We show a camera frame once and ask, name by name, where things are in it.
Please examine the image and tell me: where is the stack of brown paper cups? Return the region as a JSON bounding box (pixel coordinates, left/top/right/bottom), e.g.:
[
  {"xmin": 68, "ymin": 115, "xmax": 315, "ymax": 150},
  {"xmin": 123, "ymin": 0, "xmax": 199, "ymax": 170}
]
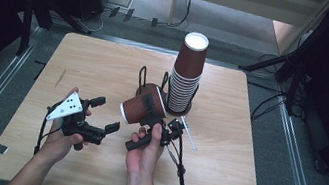
[{"xmin": 163, "ymin": 29, "xmax": 212, "ymax": 117}]

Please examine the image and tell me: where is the white floor cable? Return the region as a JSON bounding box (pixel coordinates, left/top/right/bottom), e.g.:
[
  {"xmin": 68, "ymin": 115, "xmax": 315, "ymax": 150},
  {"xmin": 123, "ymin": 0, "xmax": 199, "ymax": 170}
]
[{"xmin": 76, "ymin": 3, "xmax": 109, "ymax": 35}]

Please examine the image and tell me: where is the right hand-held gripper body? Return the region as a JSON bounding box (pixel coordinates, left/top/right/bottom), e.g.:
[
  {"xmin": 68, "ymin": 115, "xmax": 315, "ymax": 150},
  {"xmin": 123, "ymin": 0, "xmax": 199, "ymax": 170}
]
[{"xmin": 124, "ymin": 106, "xmax": 203, "ymax": 162}]

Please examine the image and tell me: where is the black metal stand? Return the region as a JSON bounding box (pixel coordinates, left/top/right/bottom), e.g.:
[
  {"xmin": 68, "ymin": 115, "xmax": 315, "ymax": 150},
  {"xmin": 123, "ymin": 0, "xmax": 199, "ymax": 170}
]
[
  {"xmin": 15, "ymin": 0, "xmax": 97, "ymax": 67},
  {"xmin": 231, "ymin": 0, "xmax": 329, "ymax": 121}
]

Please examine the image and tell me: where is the single brown ribbed paper cup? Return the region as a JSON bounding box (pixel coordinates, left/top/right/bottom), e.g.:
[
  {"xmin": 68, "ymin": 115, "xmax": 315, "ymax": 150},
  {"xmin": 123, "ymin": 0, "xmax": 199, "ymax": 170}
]
[{"xmin": 116, "ymin": 79, "xmax": 173, "ymax": 131}]

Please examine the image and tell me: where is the black wire double cup holder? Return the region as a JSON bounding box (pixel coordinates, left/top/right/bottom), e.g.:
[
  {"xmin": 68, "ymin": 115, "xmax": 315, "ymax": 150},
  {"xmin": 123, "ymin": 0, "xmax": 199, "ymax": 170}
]
[{"xmin": 132, "ymin": 64, "xmax": 202, "ymax": 120}]

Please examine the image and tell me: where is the left hand-held gripper cable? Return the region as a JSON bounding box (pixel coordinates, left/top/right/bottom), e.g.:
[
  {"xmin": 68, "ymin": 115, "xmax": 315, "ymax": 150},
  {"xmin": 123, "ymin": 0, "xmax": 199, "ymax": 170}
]
[{"xmin": 33, "ymin": 103, "xmax": 65, "ymax": 159}]

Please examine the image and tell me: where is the black floor cable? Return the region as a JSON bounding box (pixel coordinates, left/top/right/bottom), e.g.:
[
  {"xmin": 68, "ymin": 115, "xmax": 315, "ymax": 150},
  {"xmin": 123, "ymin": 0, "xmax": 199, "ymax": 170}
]
[{"xmin": 248, "ymin": 86, "xmax": 288, "ymax": 126}]

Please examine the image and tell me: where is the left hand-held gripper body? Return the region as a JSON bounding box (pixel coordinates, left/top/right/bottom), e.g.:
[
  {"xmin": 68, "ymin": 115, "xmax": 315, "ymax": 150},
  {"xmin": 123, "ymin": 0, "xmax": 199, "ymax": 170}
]
[{"xmin": 41, "ymin": 87, "xmax": 112, "ymax": 156}]

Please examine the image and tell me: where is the person's right hand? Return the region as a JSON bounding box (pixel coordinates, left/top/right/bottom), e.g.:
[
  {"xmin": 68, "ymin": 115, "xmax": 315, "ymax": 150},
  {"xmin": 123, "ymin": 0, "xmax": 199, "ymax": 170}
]
[{"xmin": 123, "ymin": 119, "xmax": 169, "ymax": 179}]

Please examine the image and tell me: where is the person's left hand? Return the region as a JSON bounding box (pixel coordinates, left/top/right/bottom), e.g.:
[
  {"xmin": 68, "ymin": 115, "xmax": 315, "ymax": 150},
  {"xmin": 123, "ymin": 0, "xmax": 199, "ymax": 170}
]
[{"xmin": 38, "ymin": 83, "xmax": 99, "ymax": 169}]

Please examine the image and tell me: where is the black hanging cable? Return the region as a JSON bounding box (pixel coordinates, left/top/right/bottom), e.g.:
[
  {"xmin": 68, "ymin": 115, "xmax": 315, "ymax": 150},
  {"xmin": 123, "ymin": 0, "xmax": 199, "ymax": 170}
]
[{"xmin": 158, "ymin": 0, "xmax": 197, "ymax": 31}]

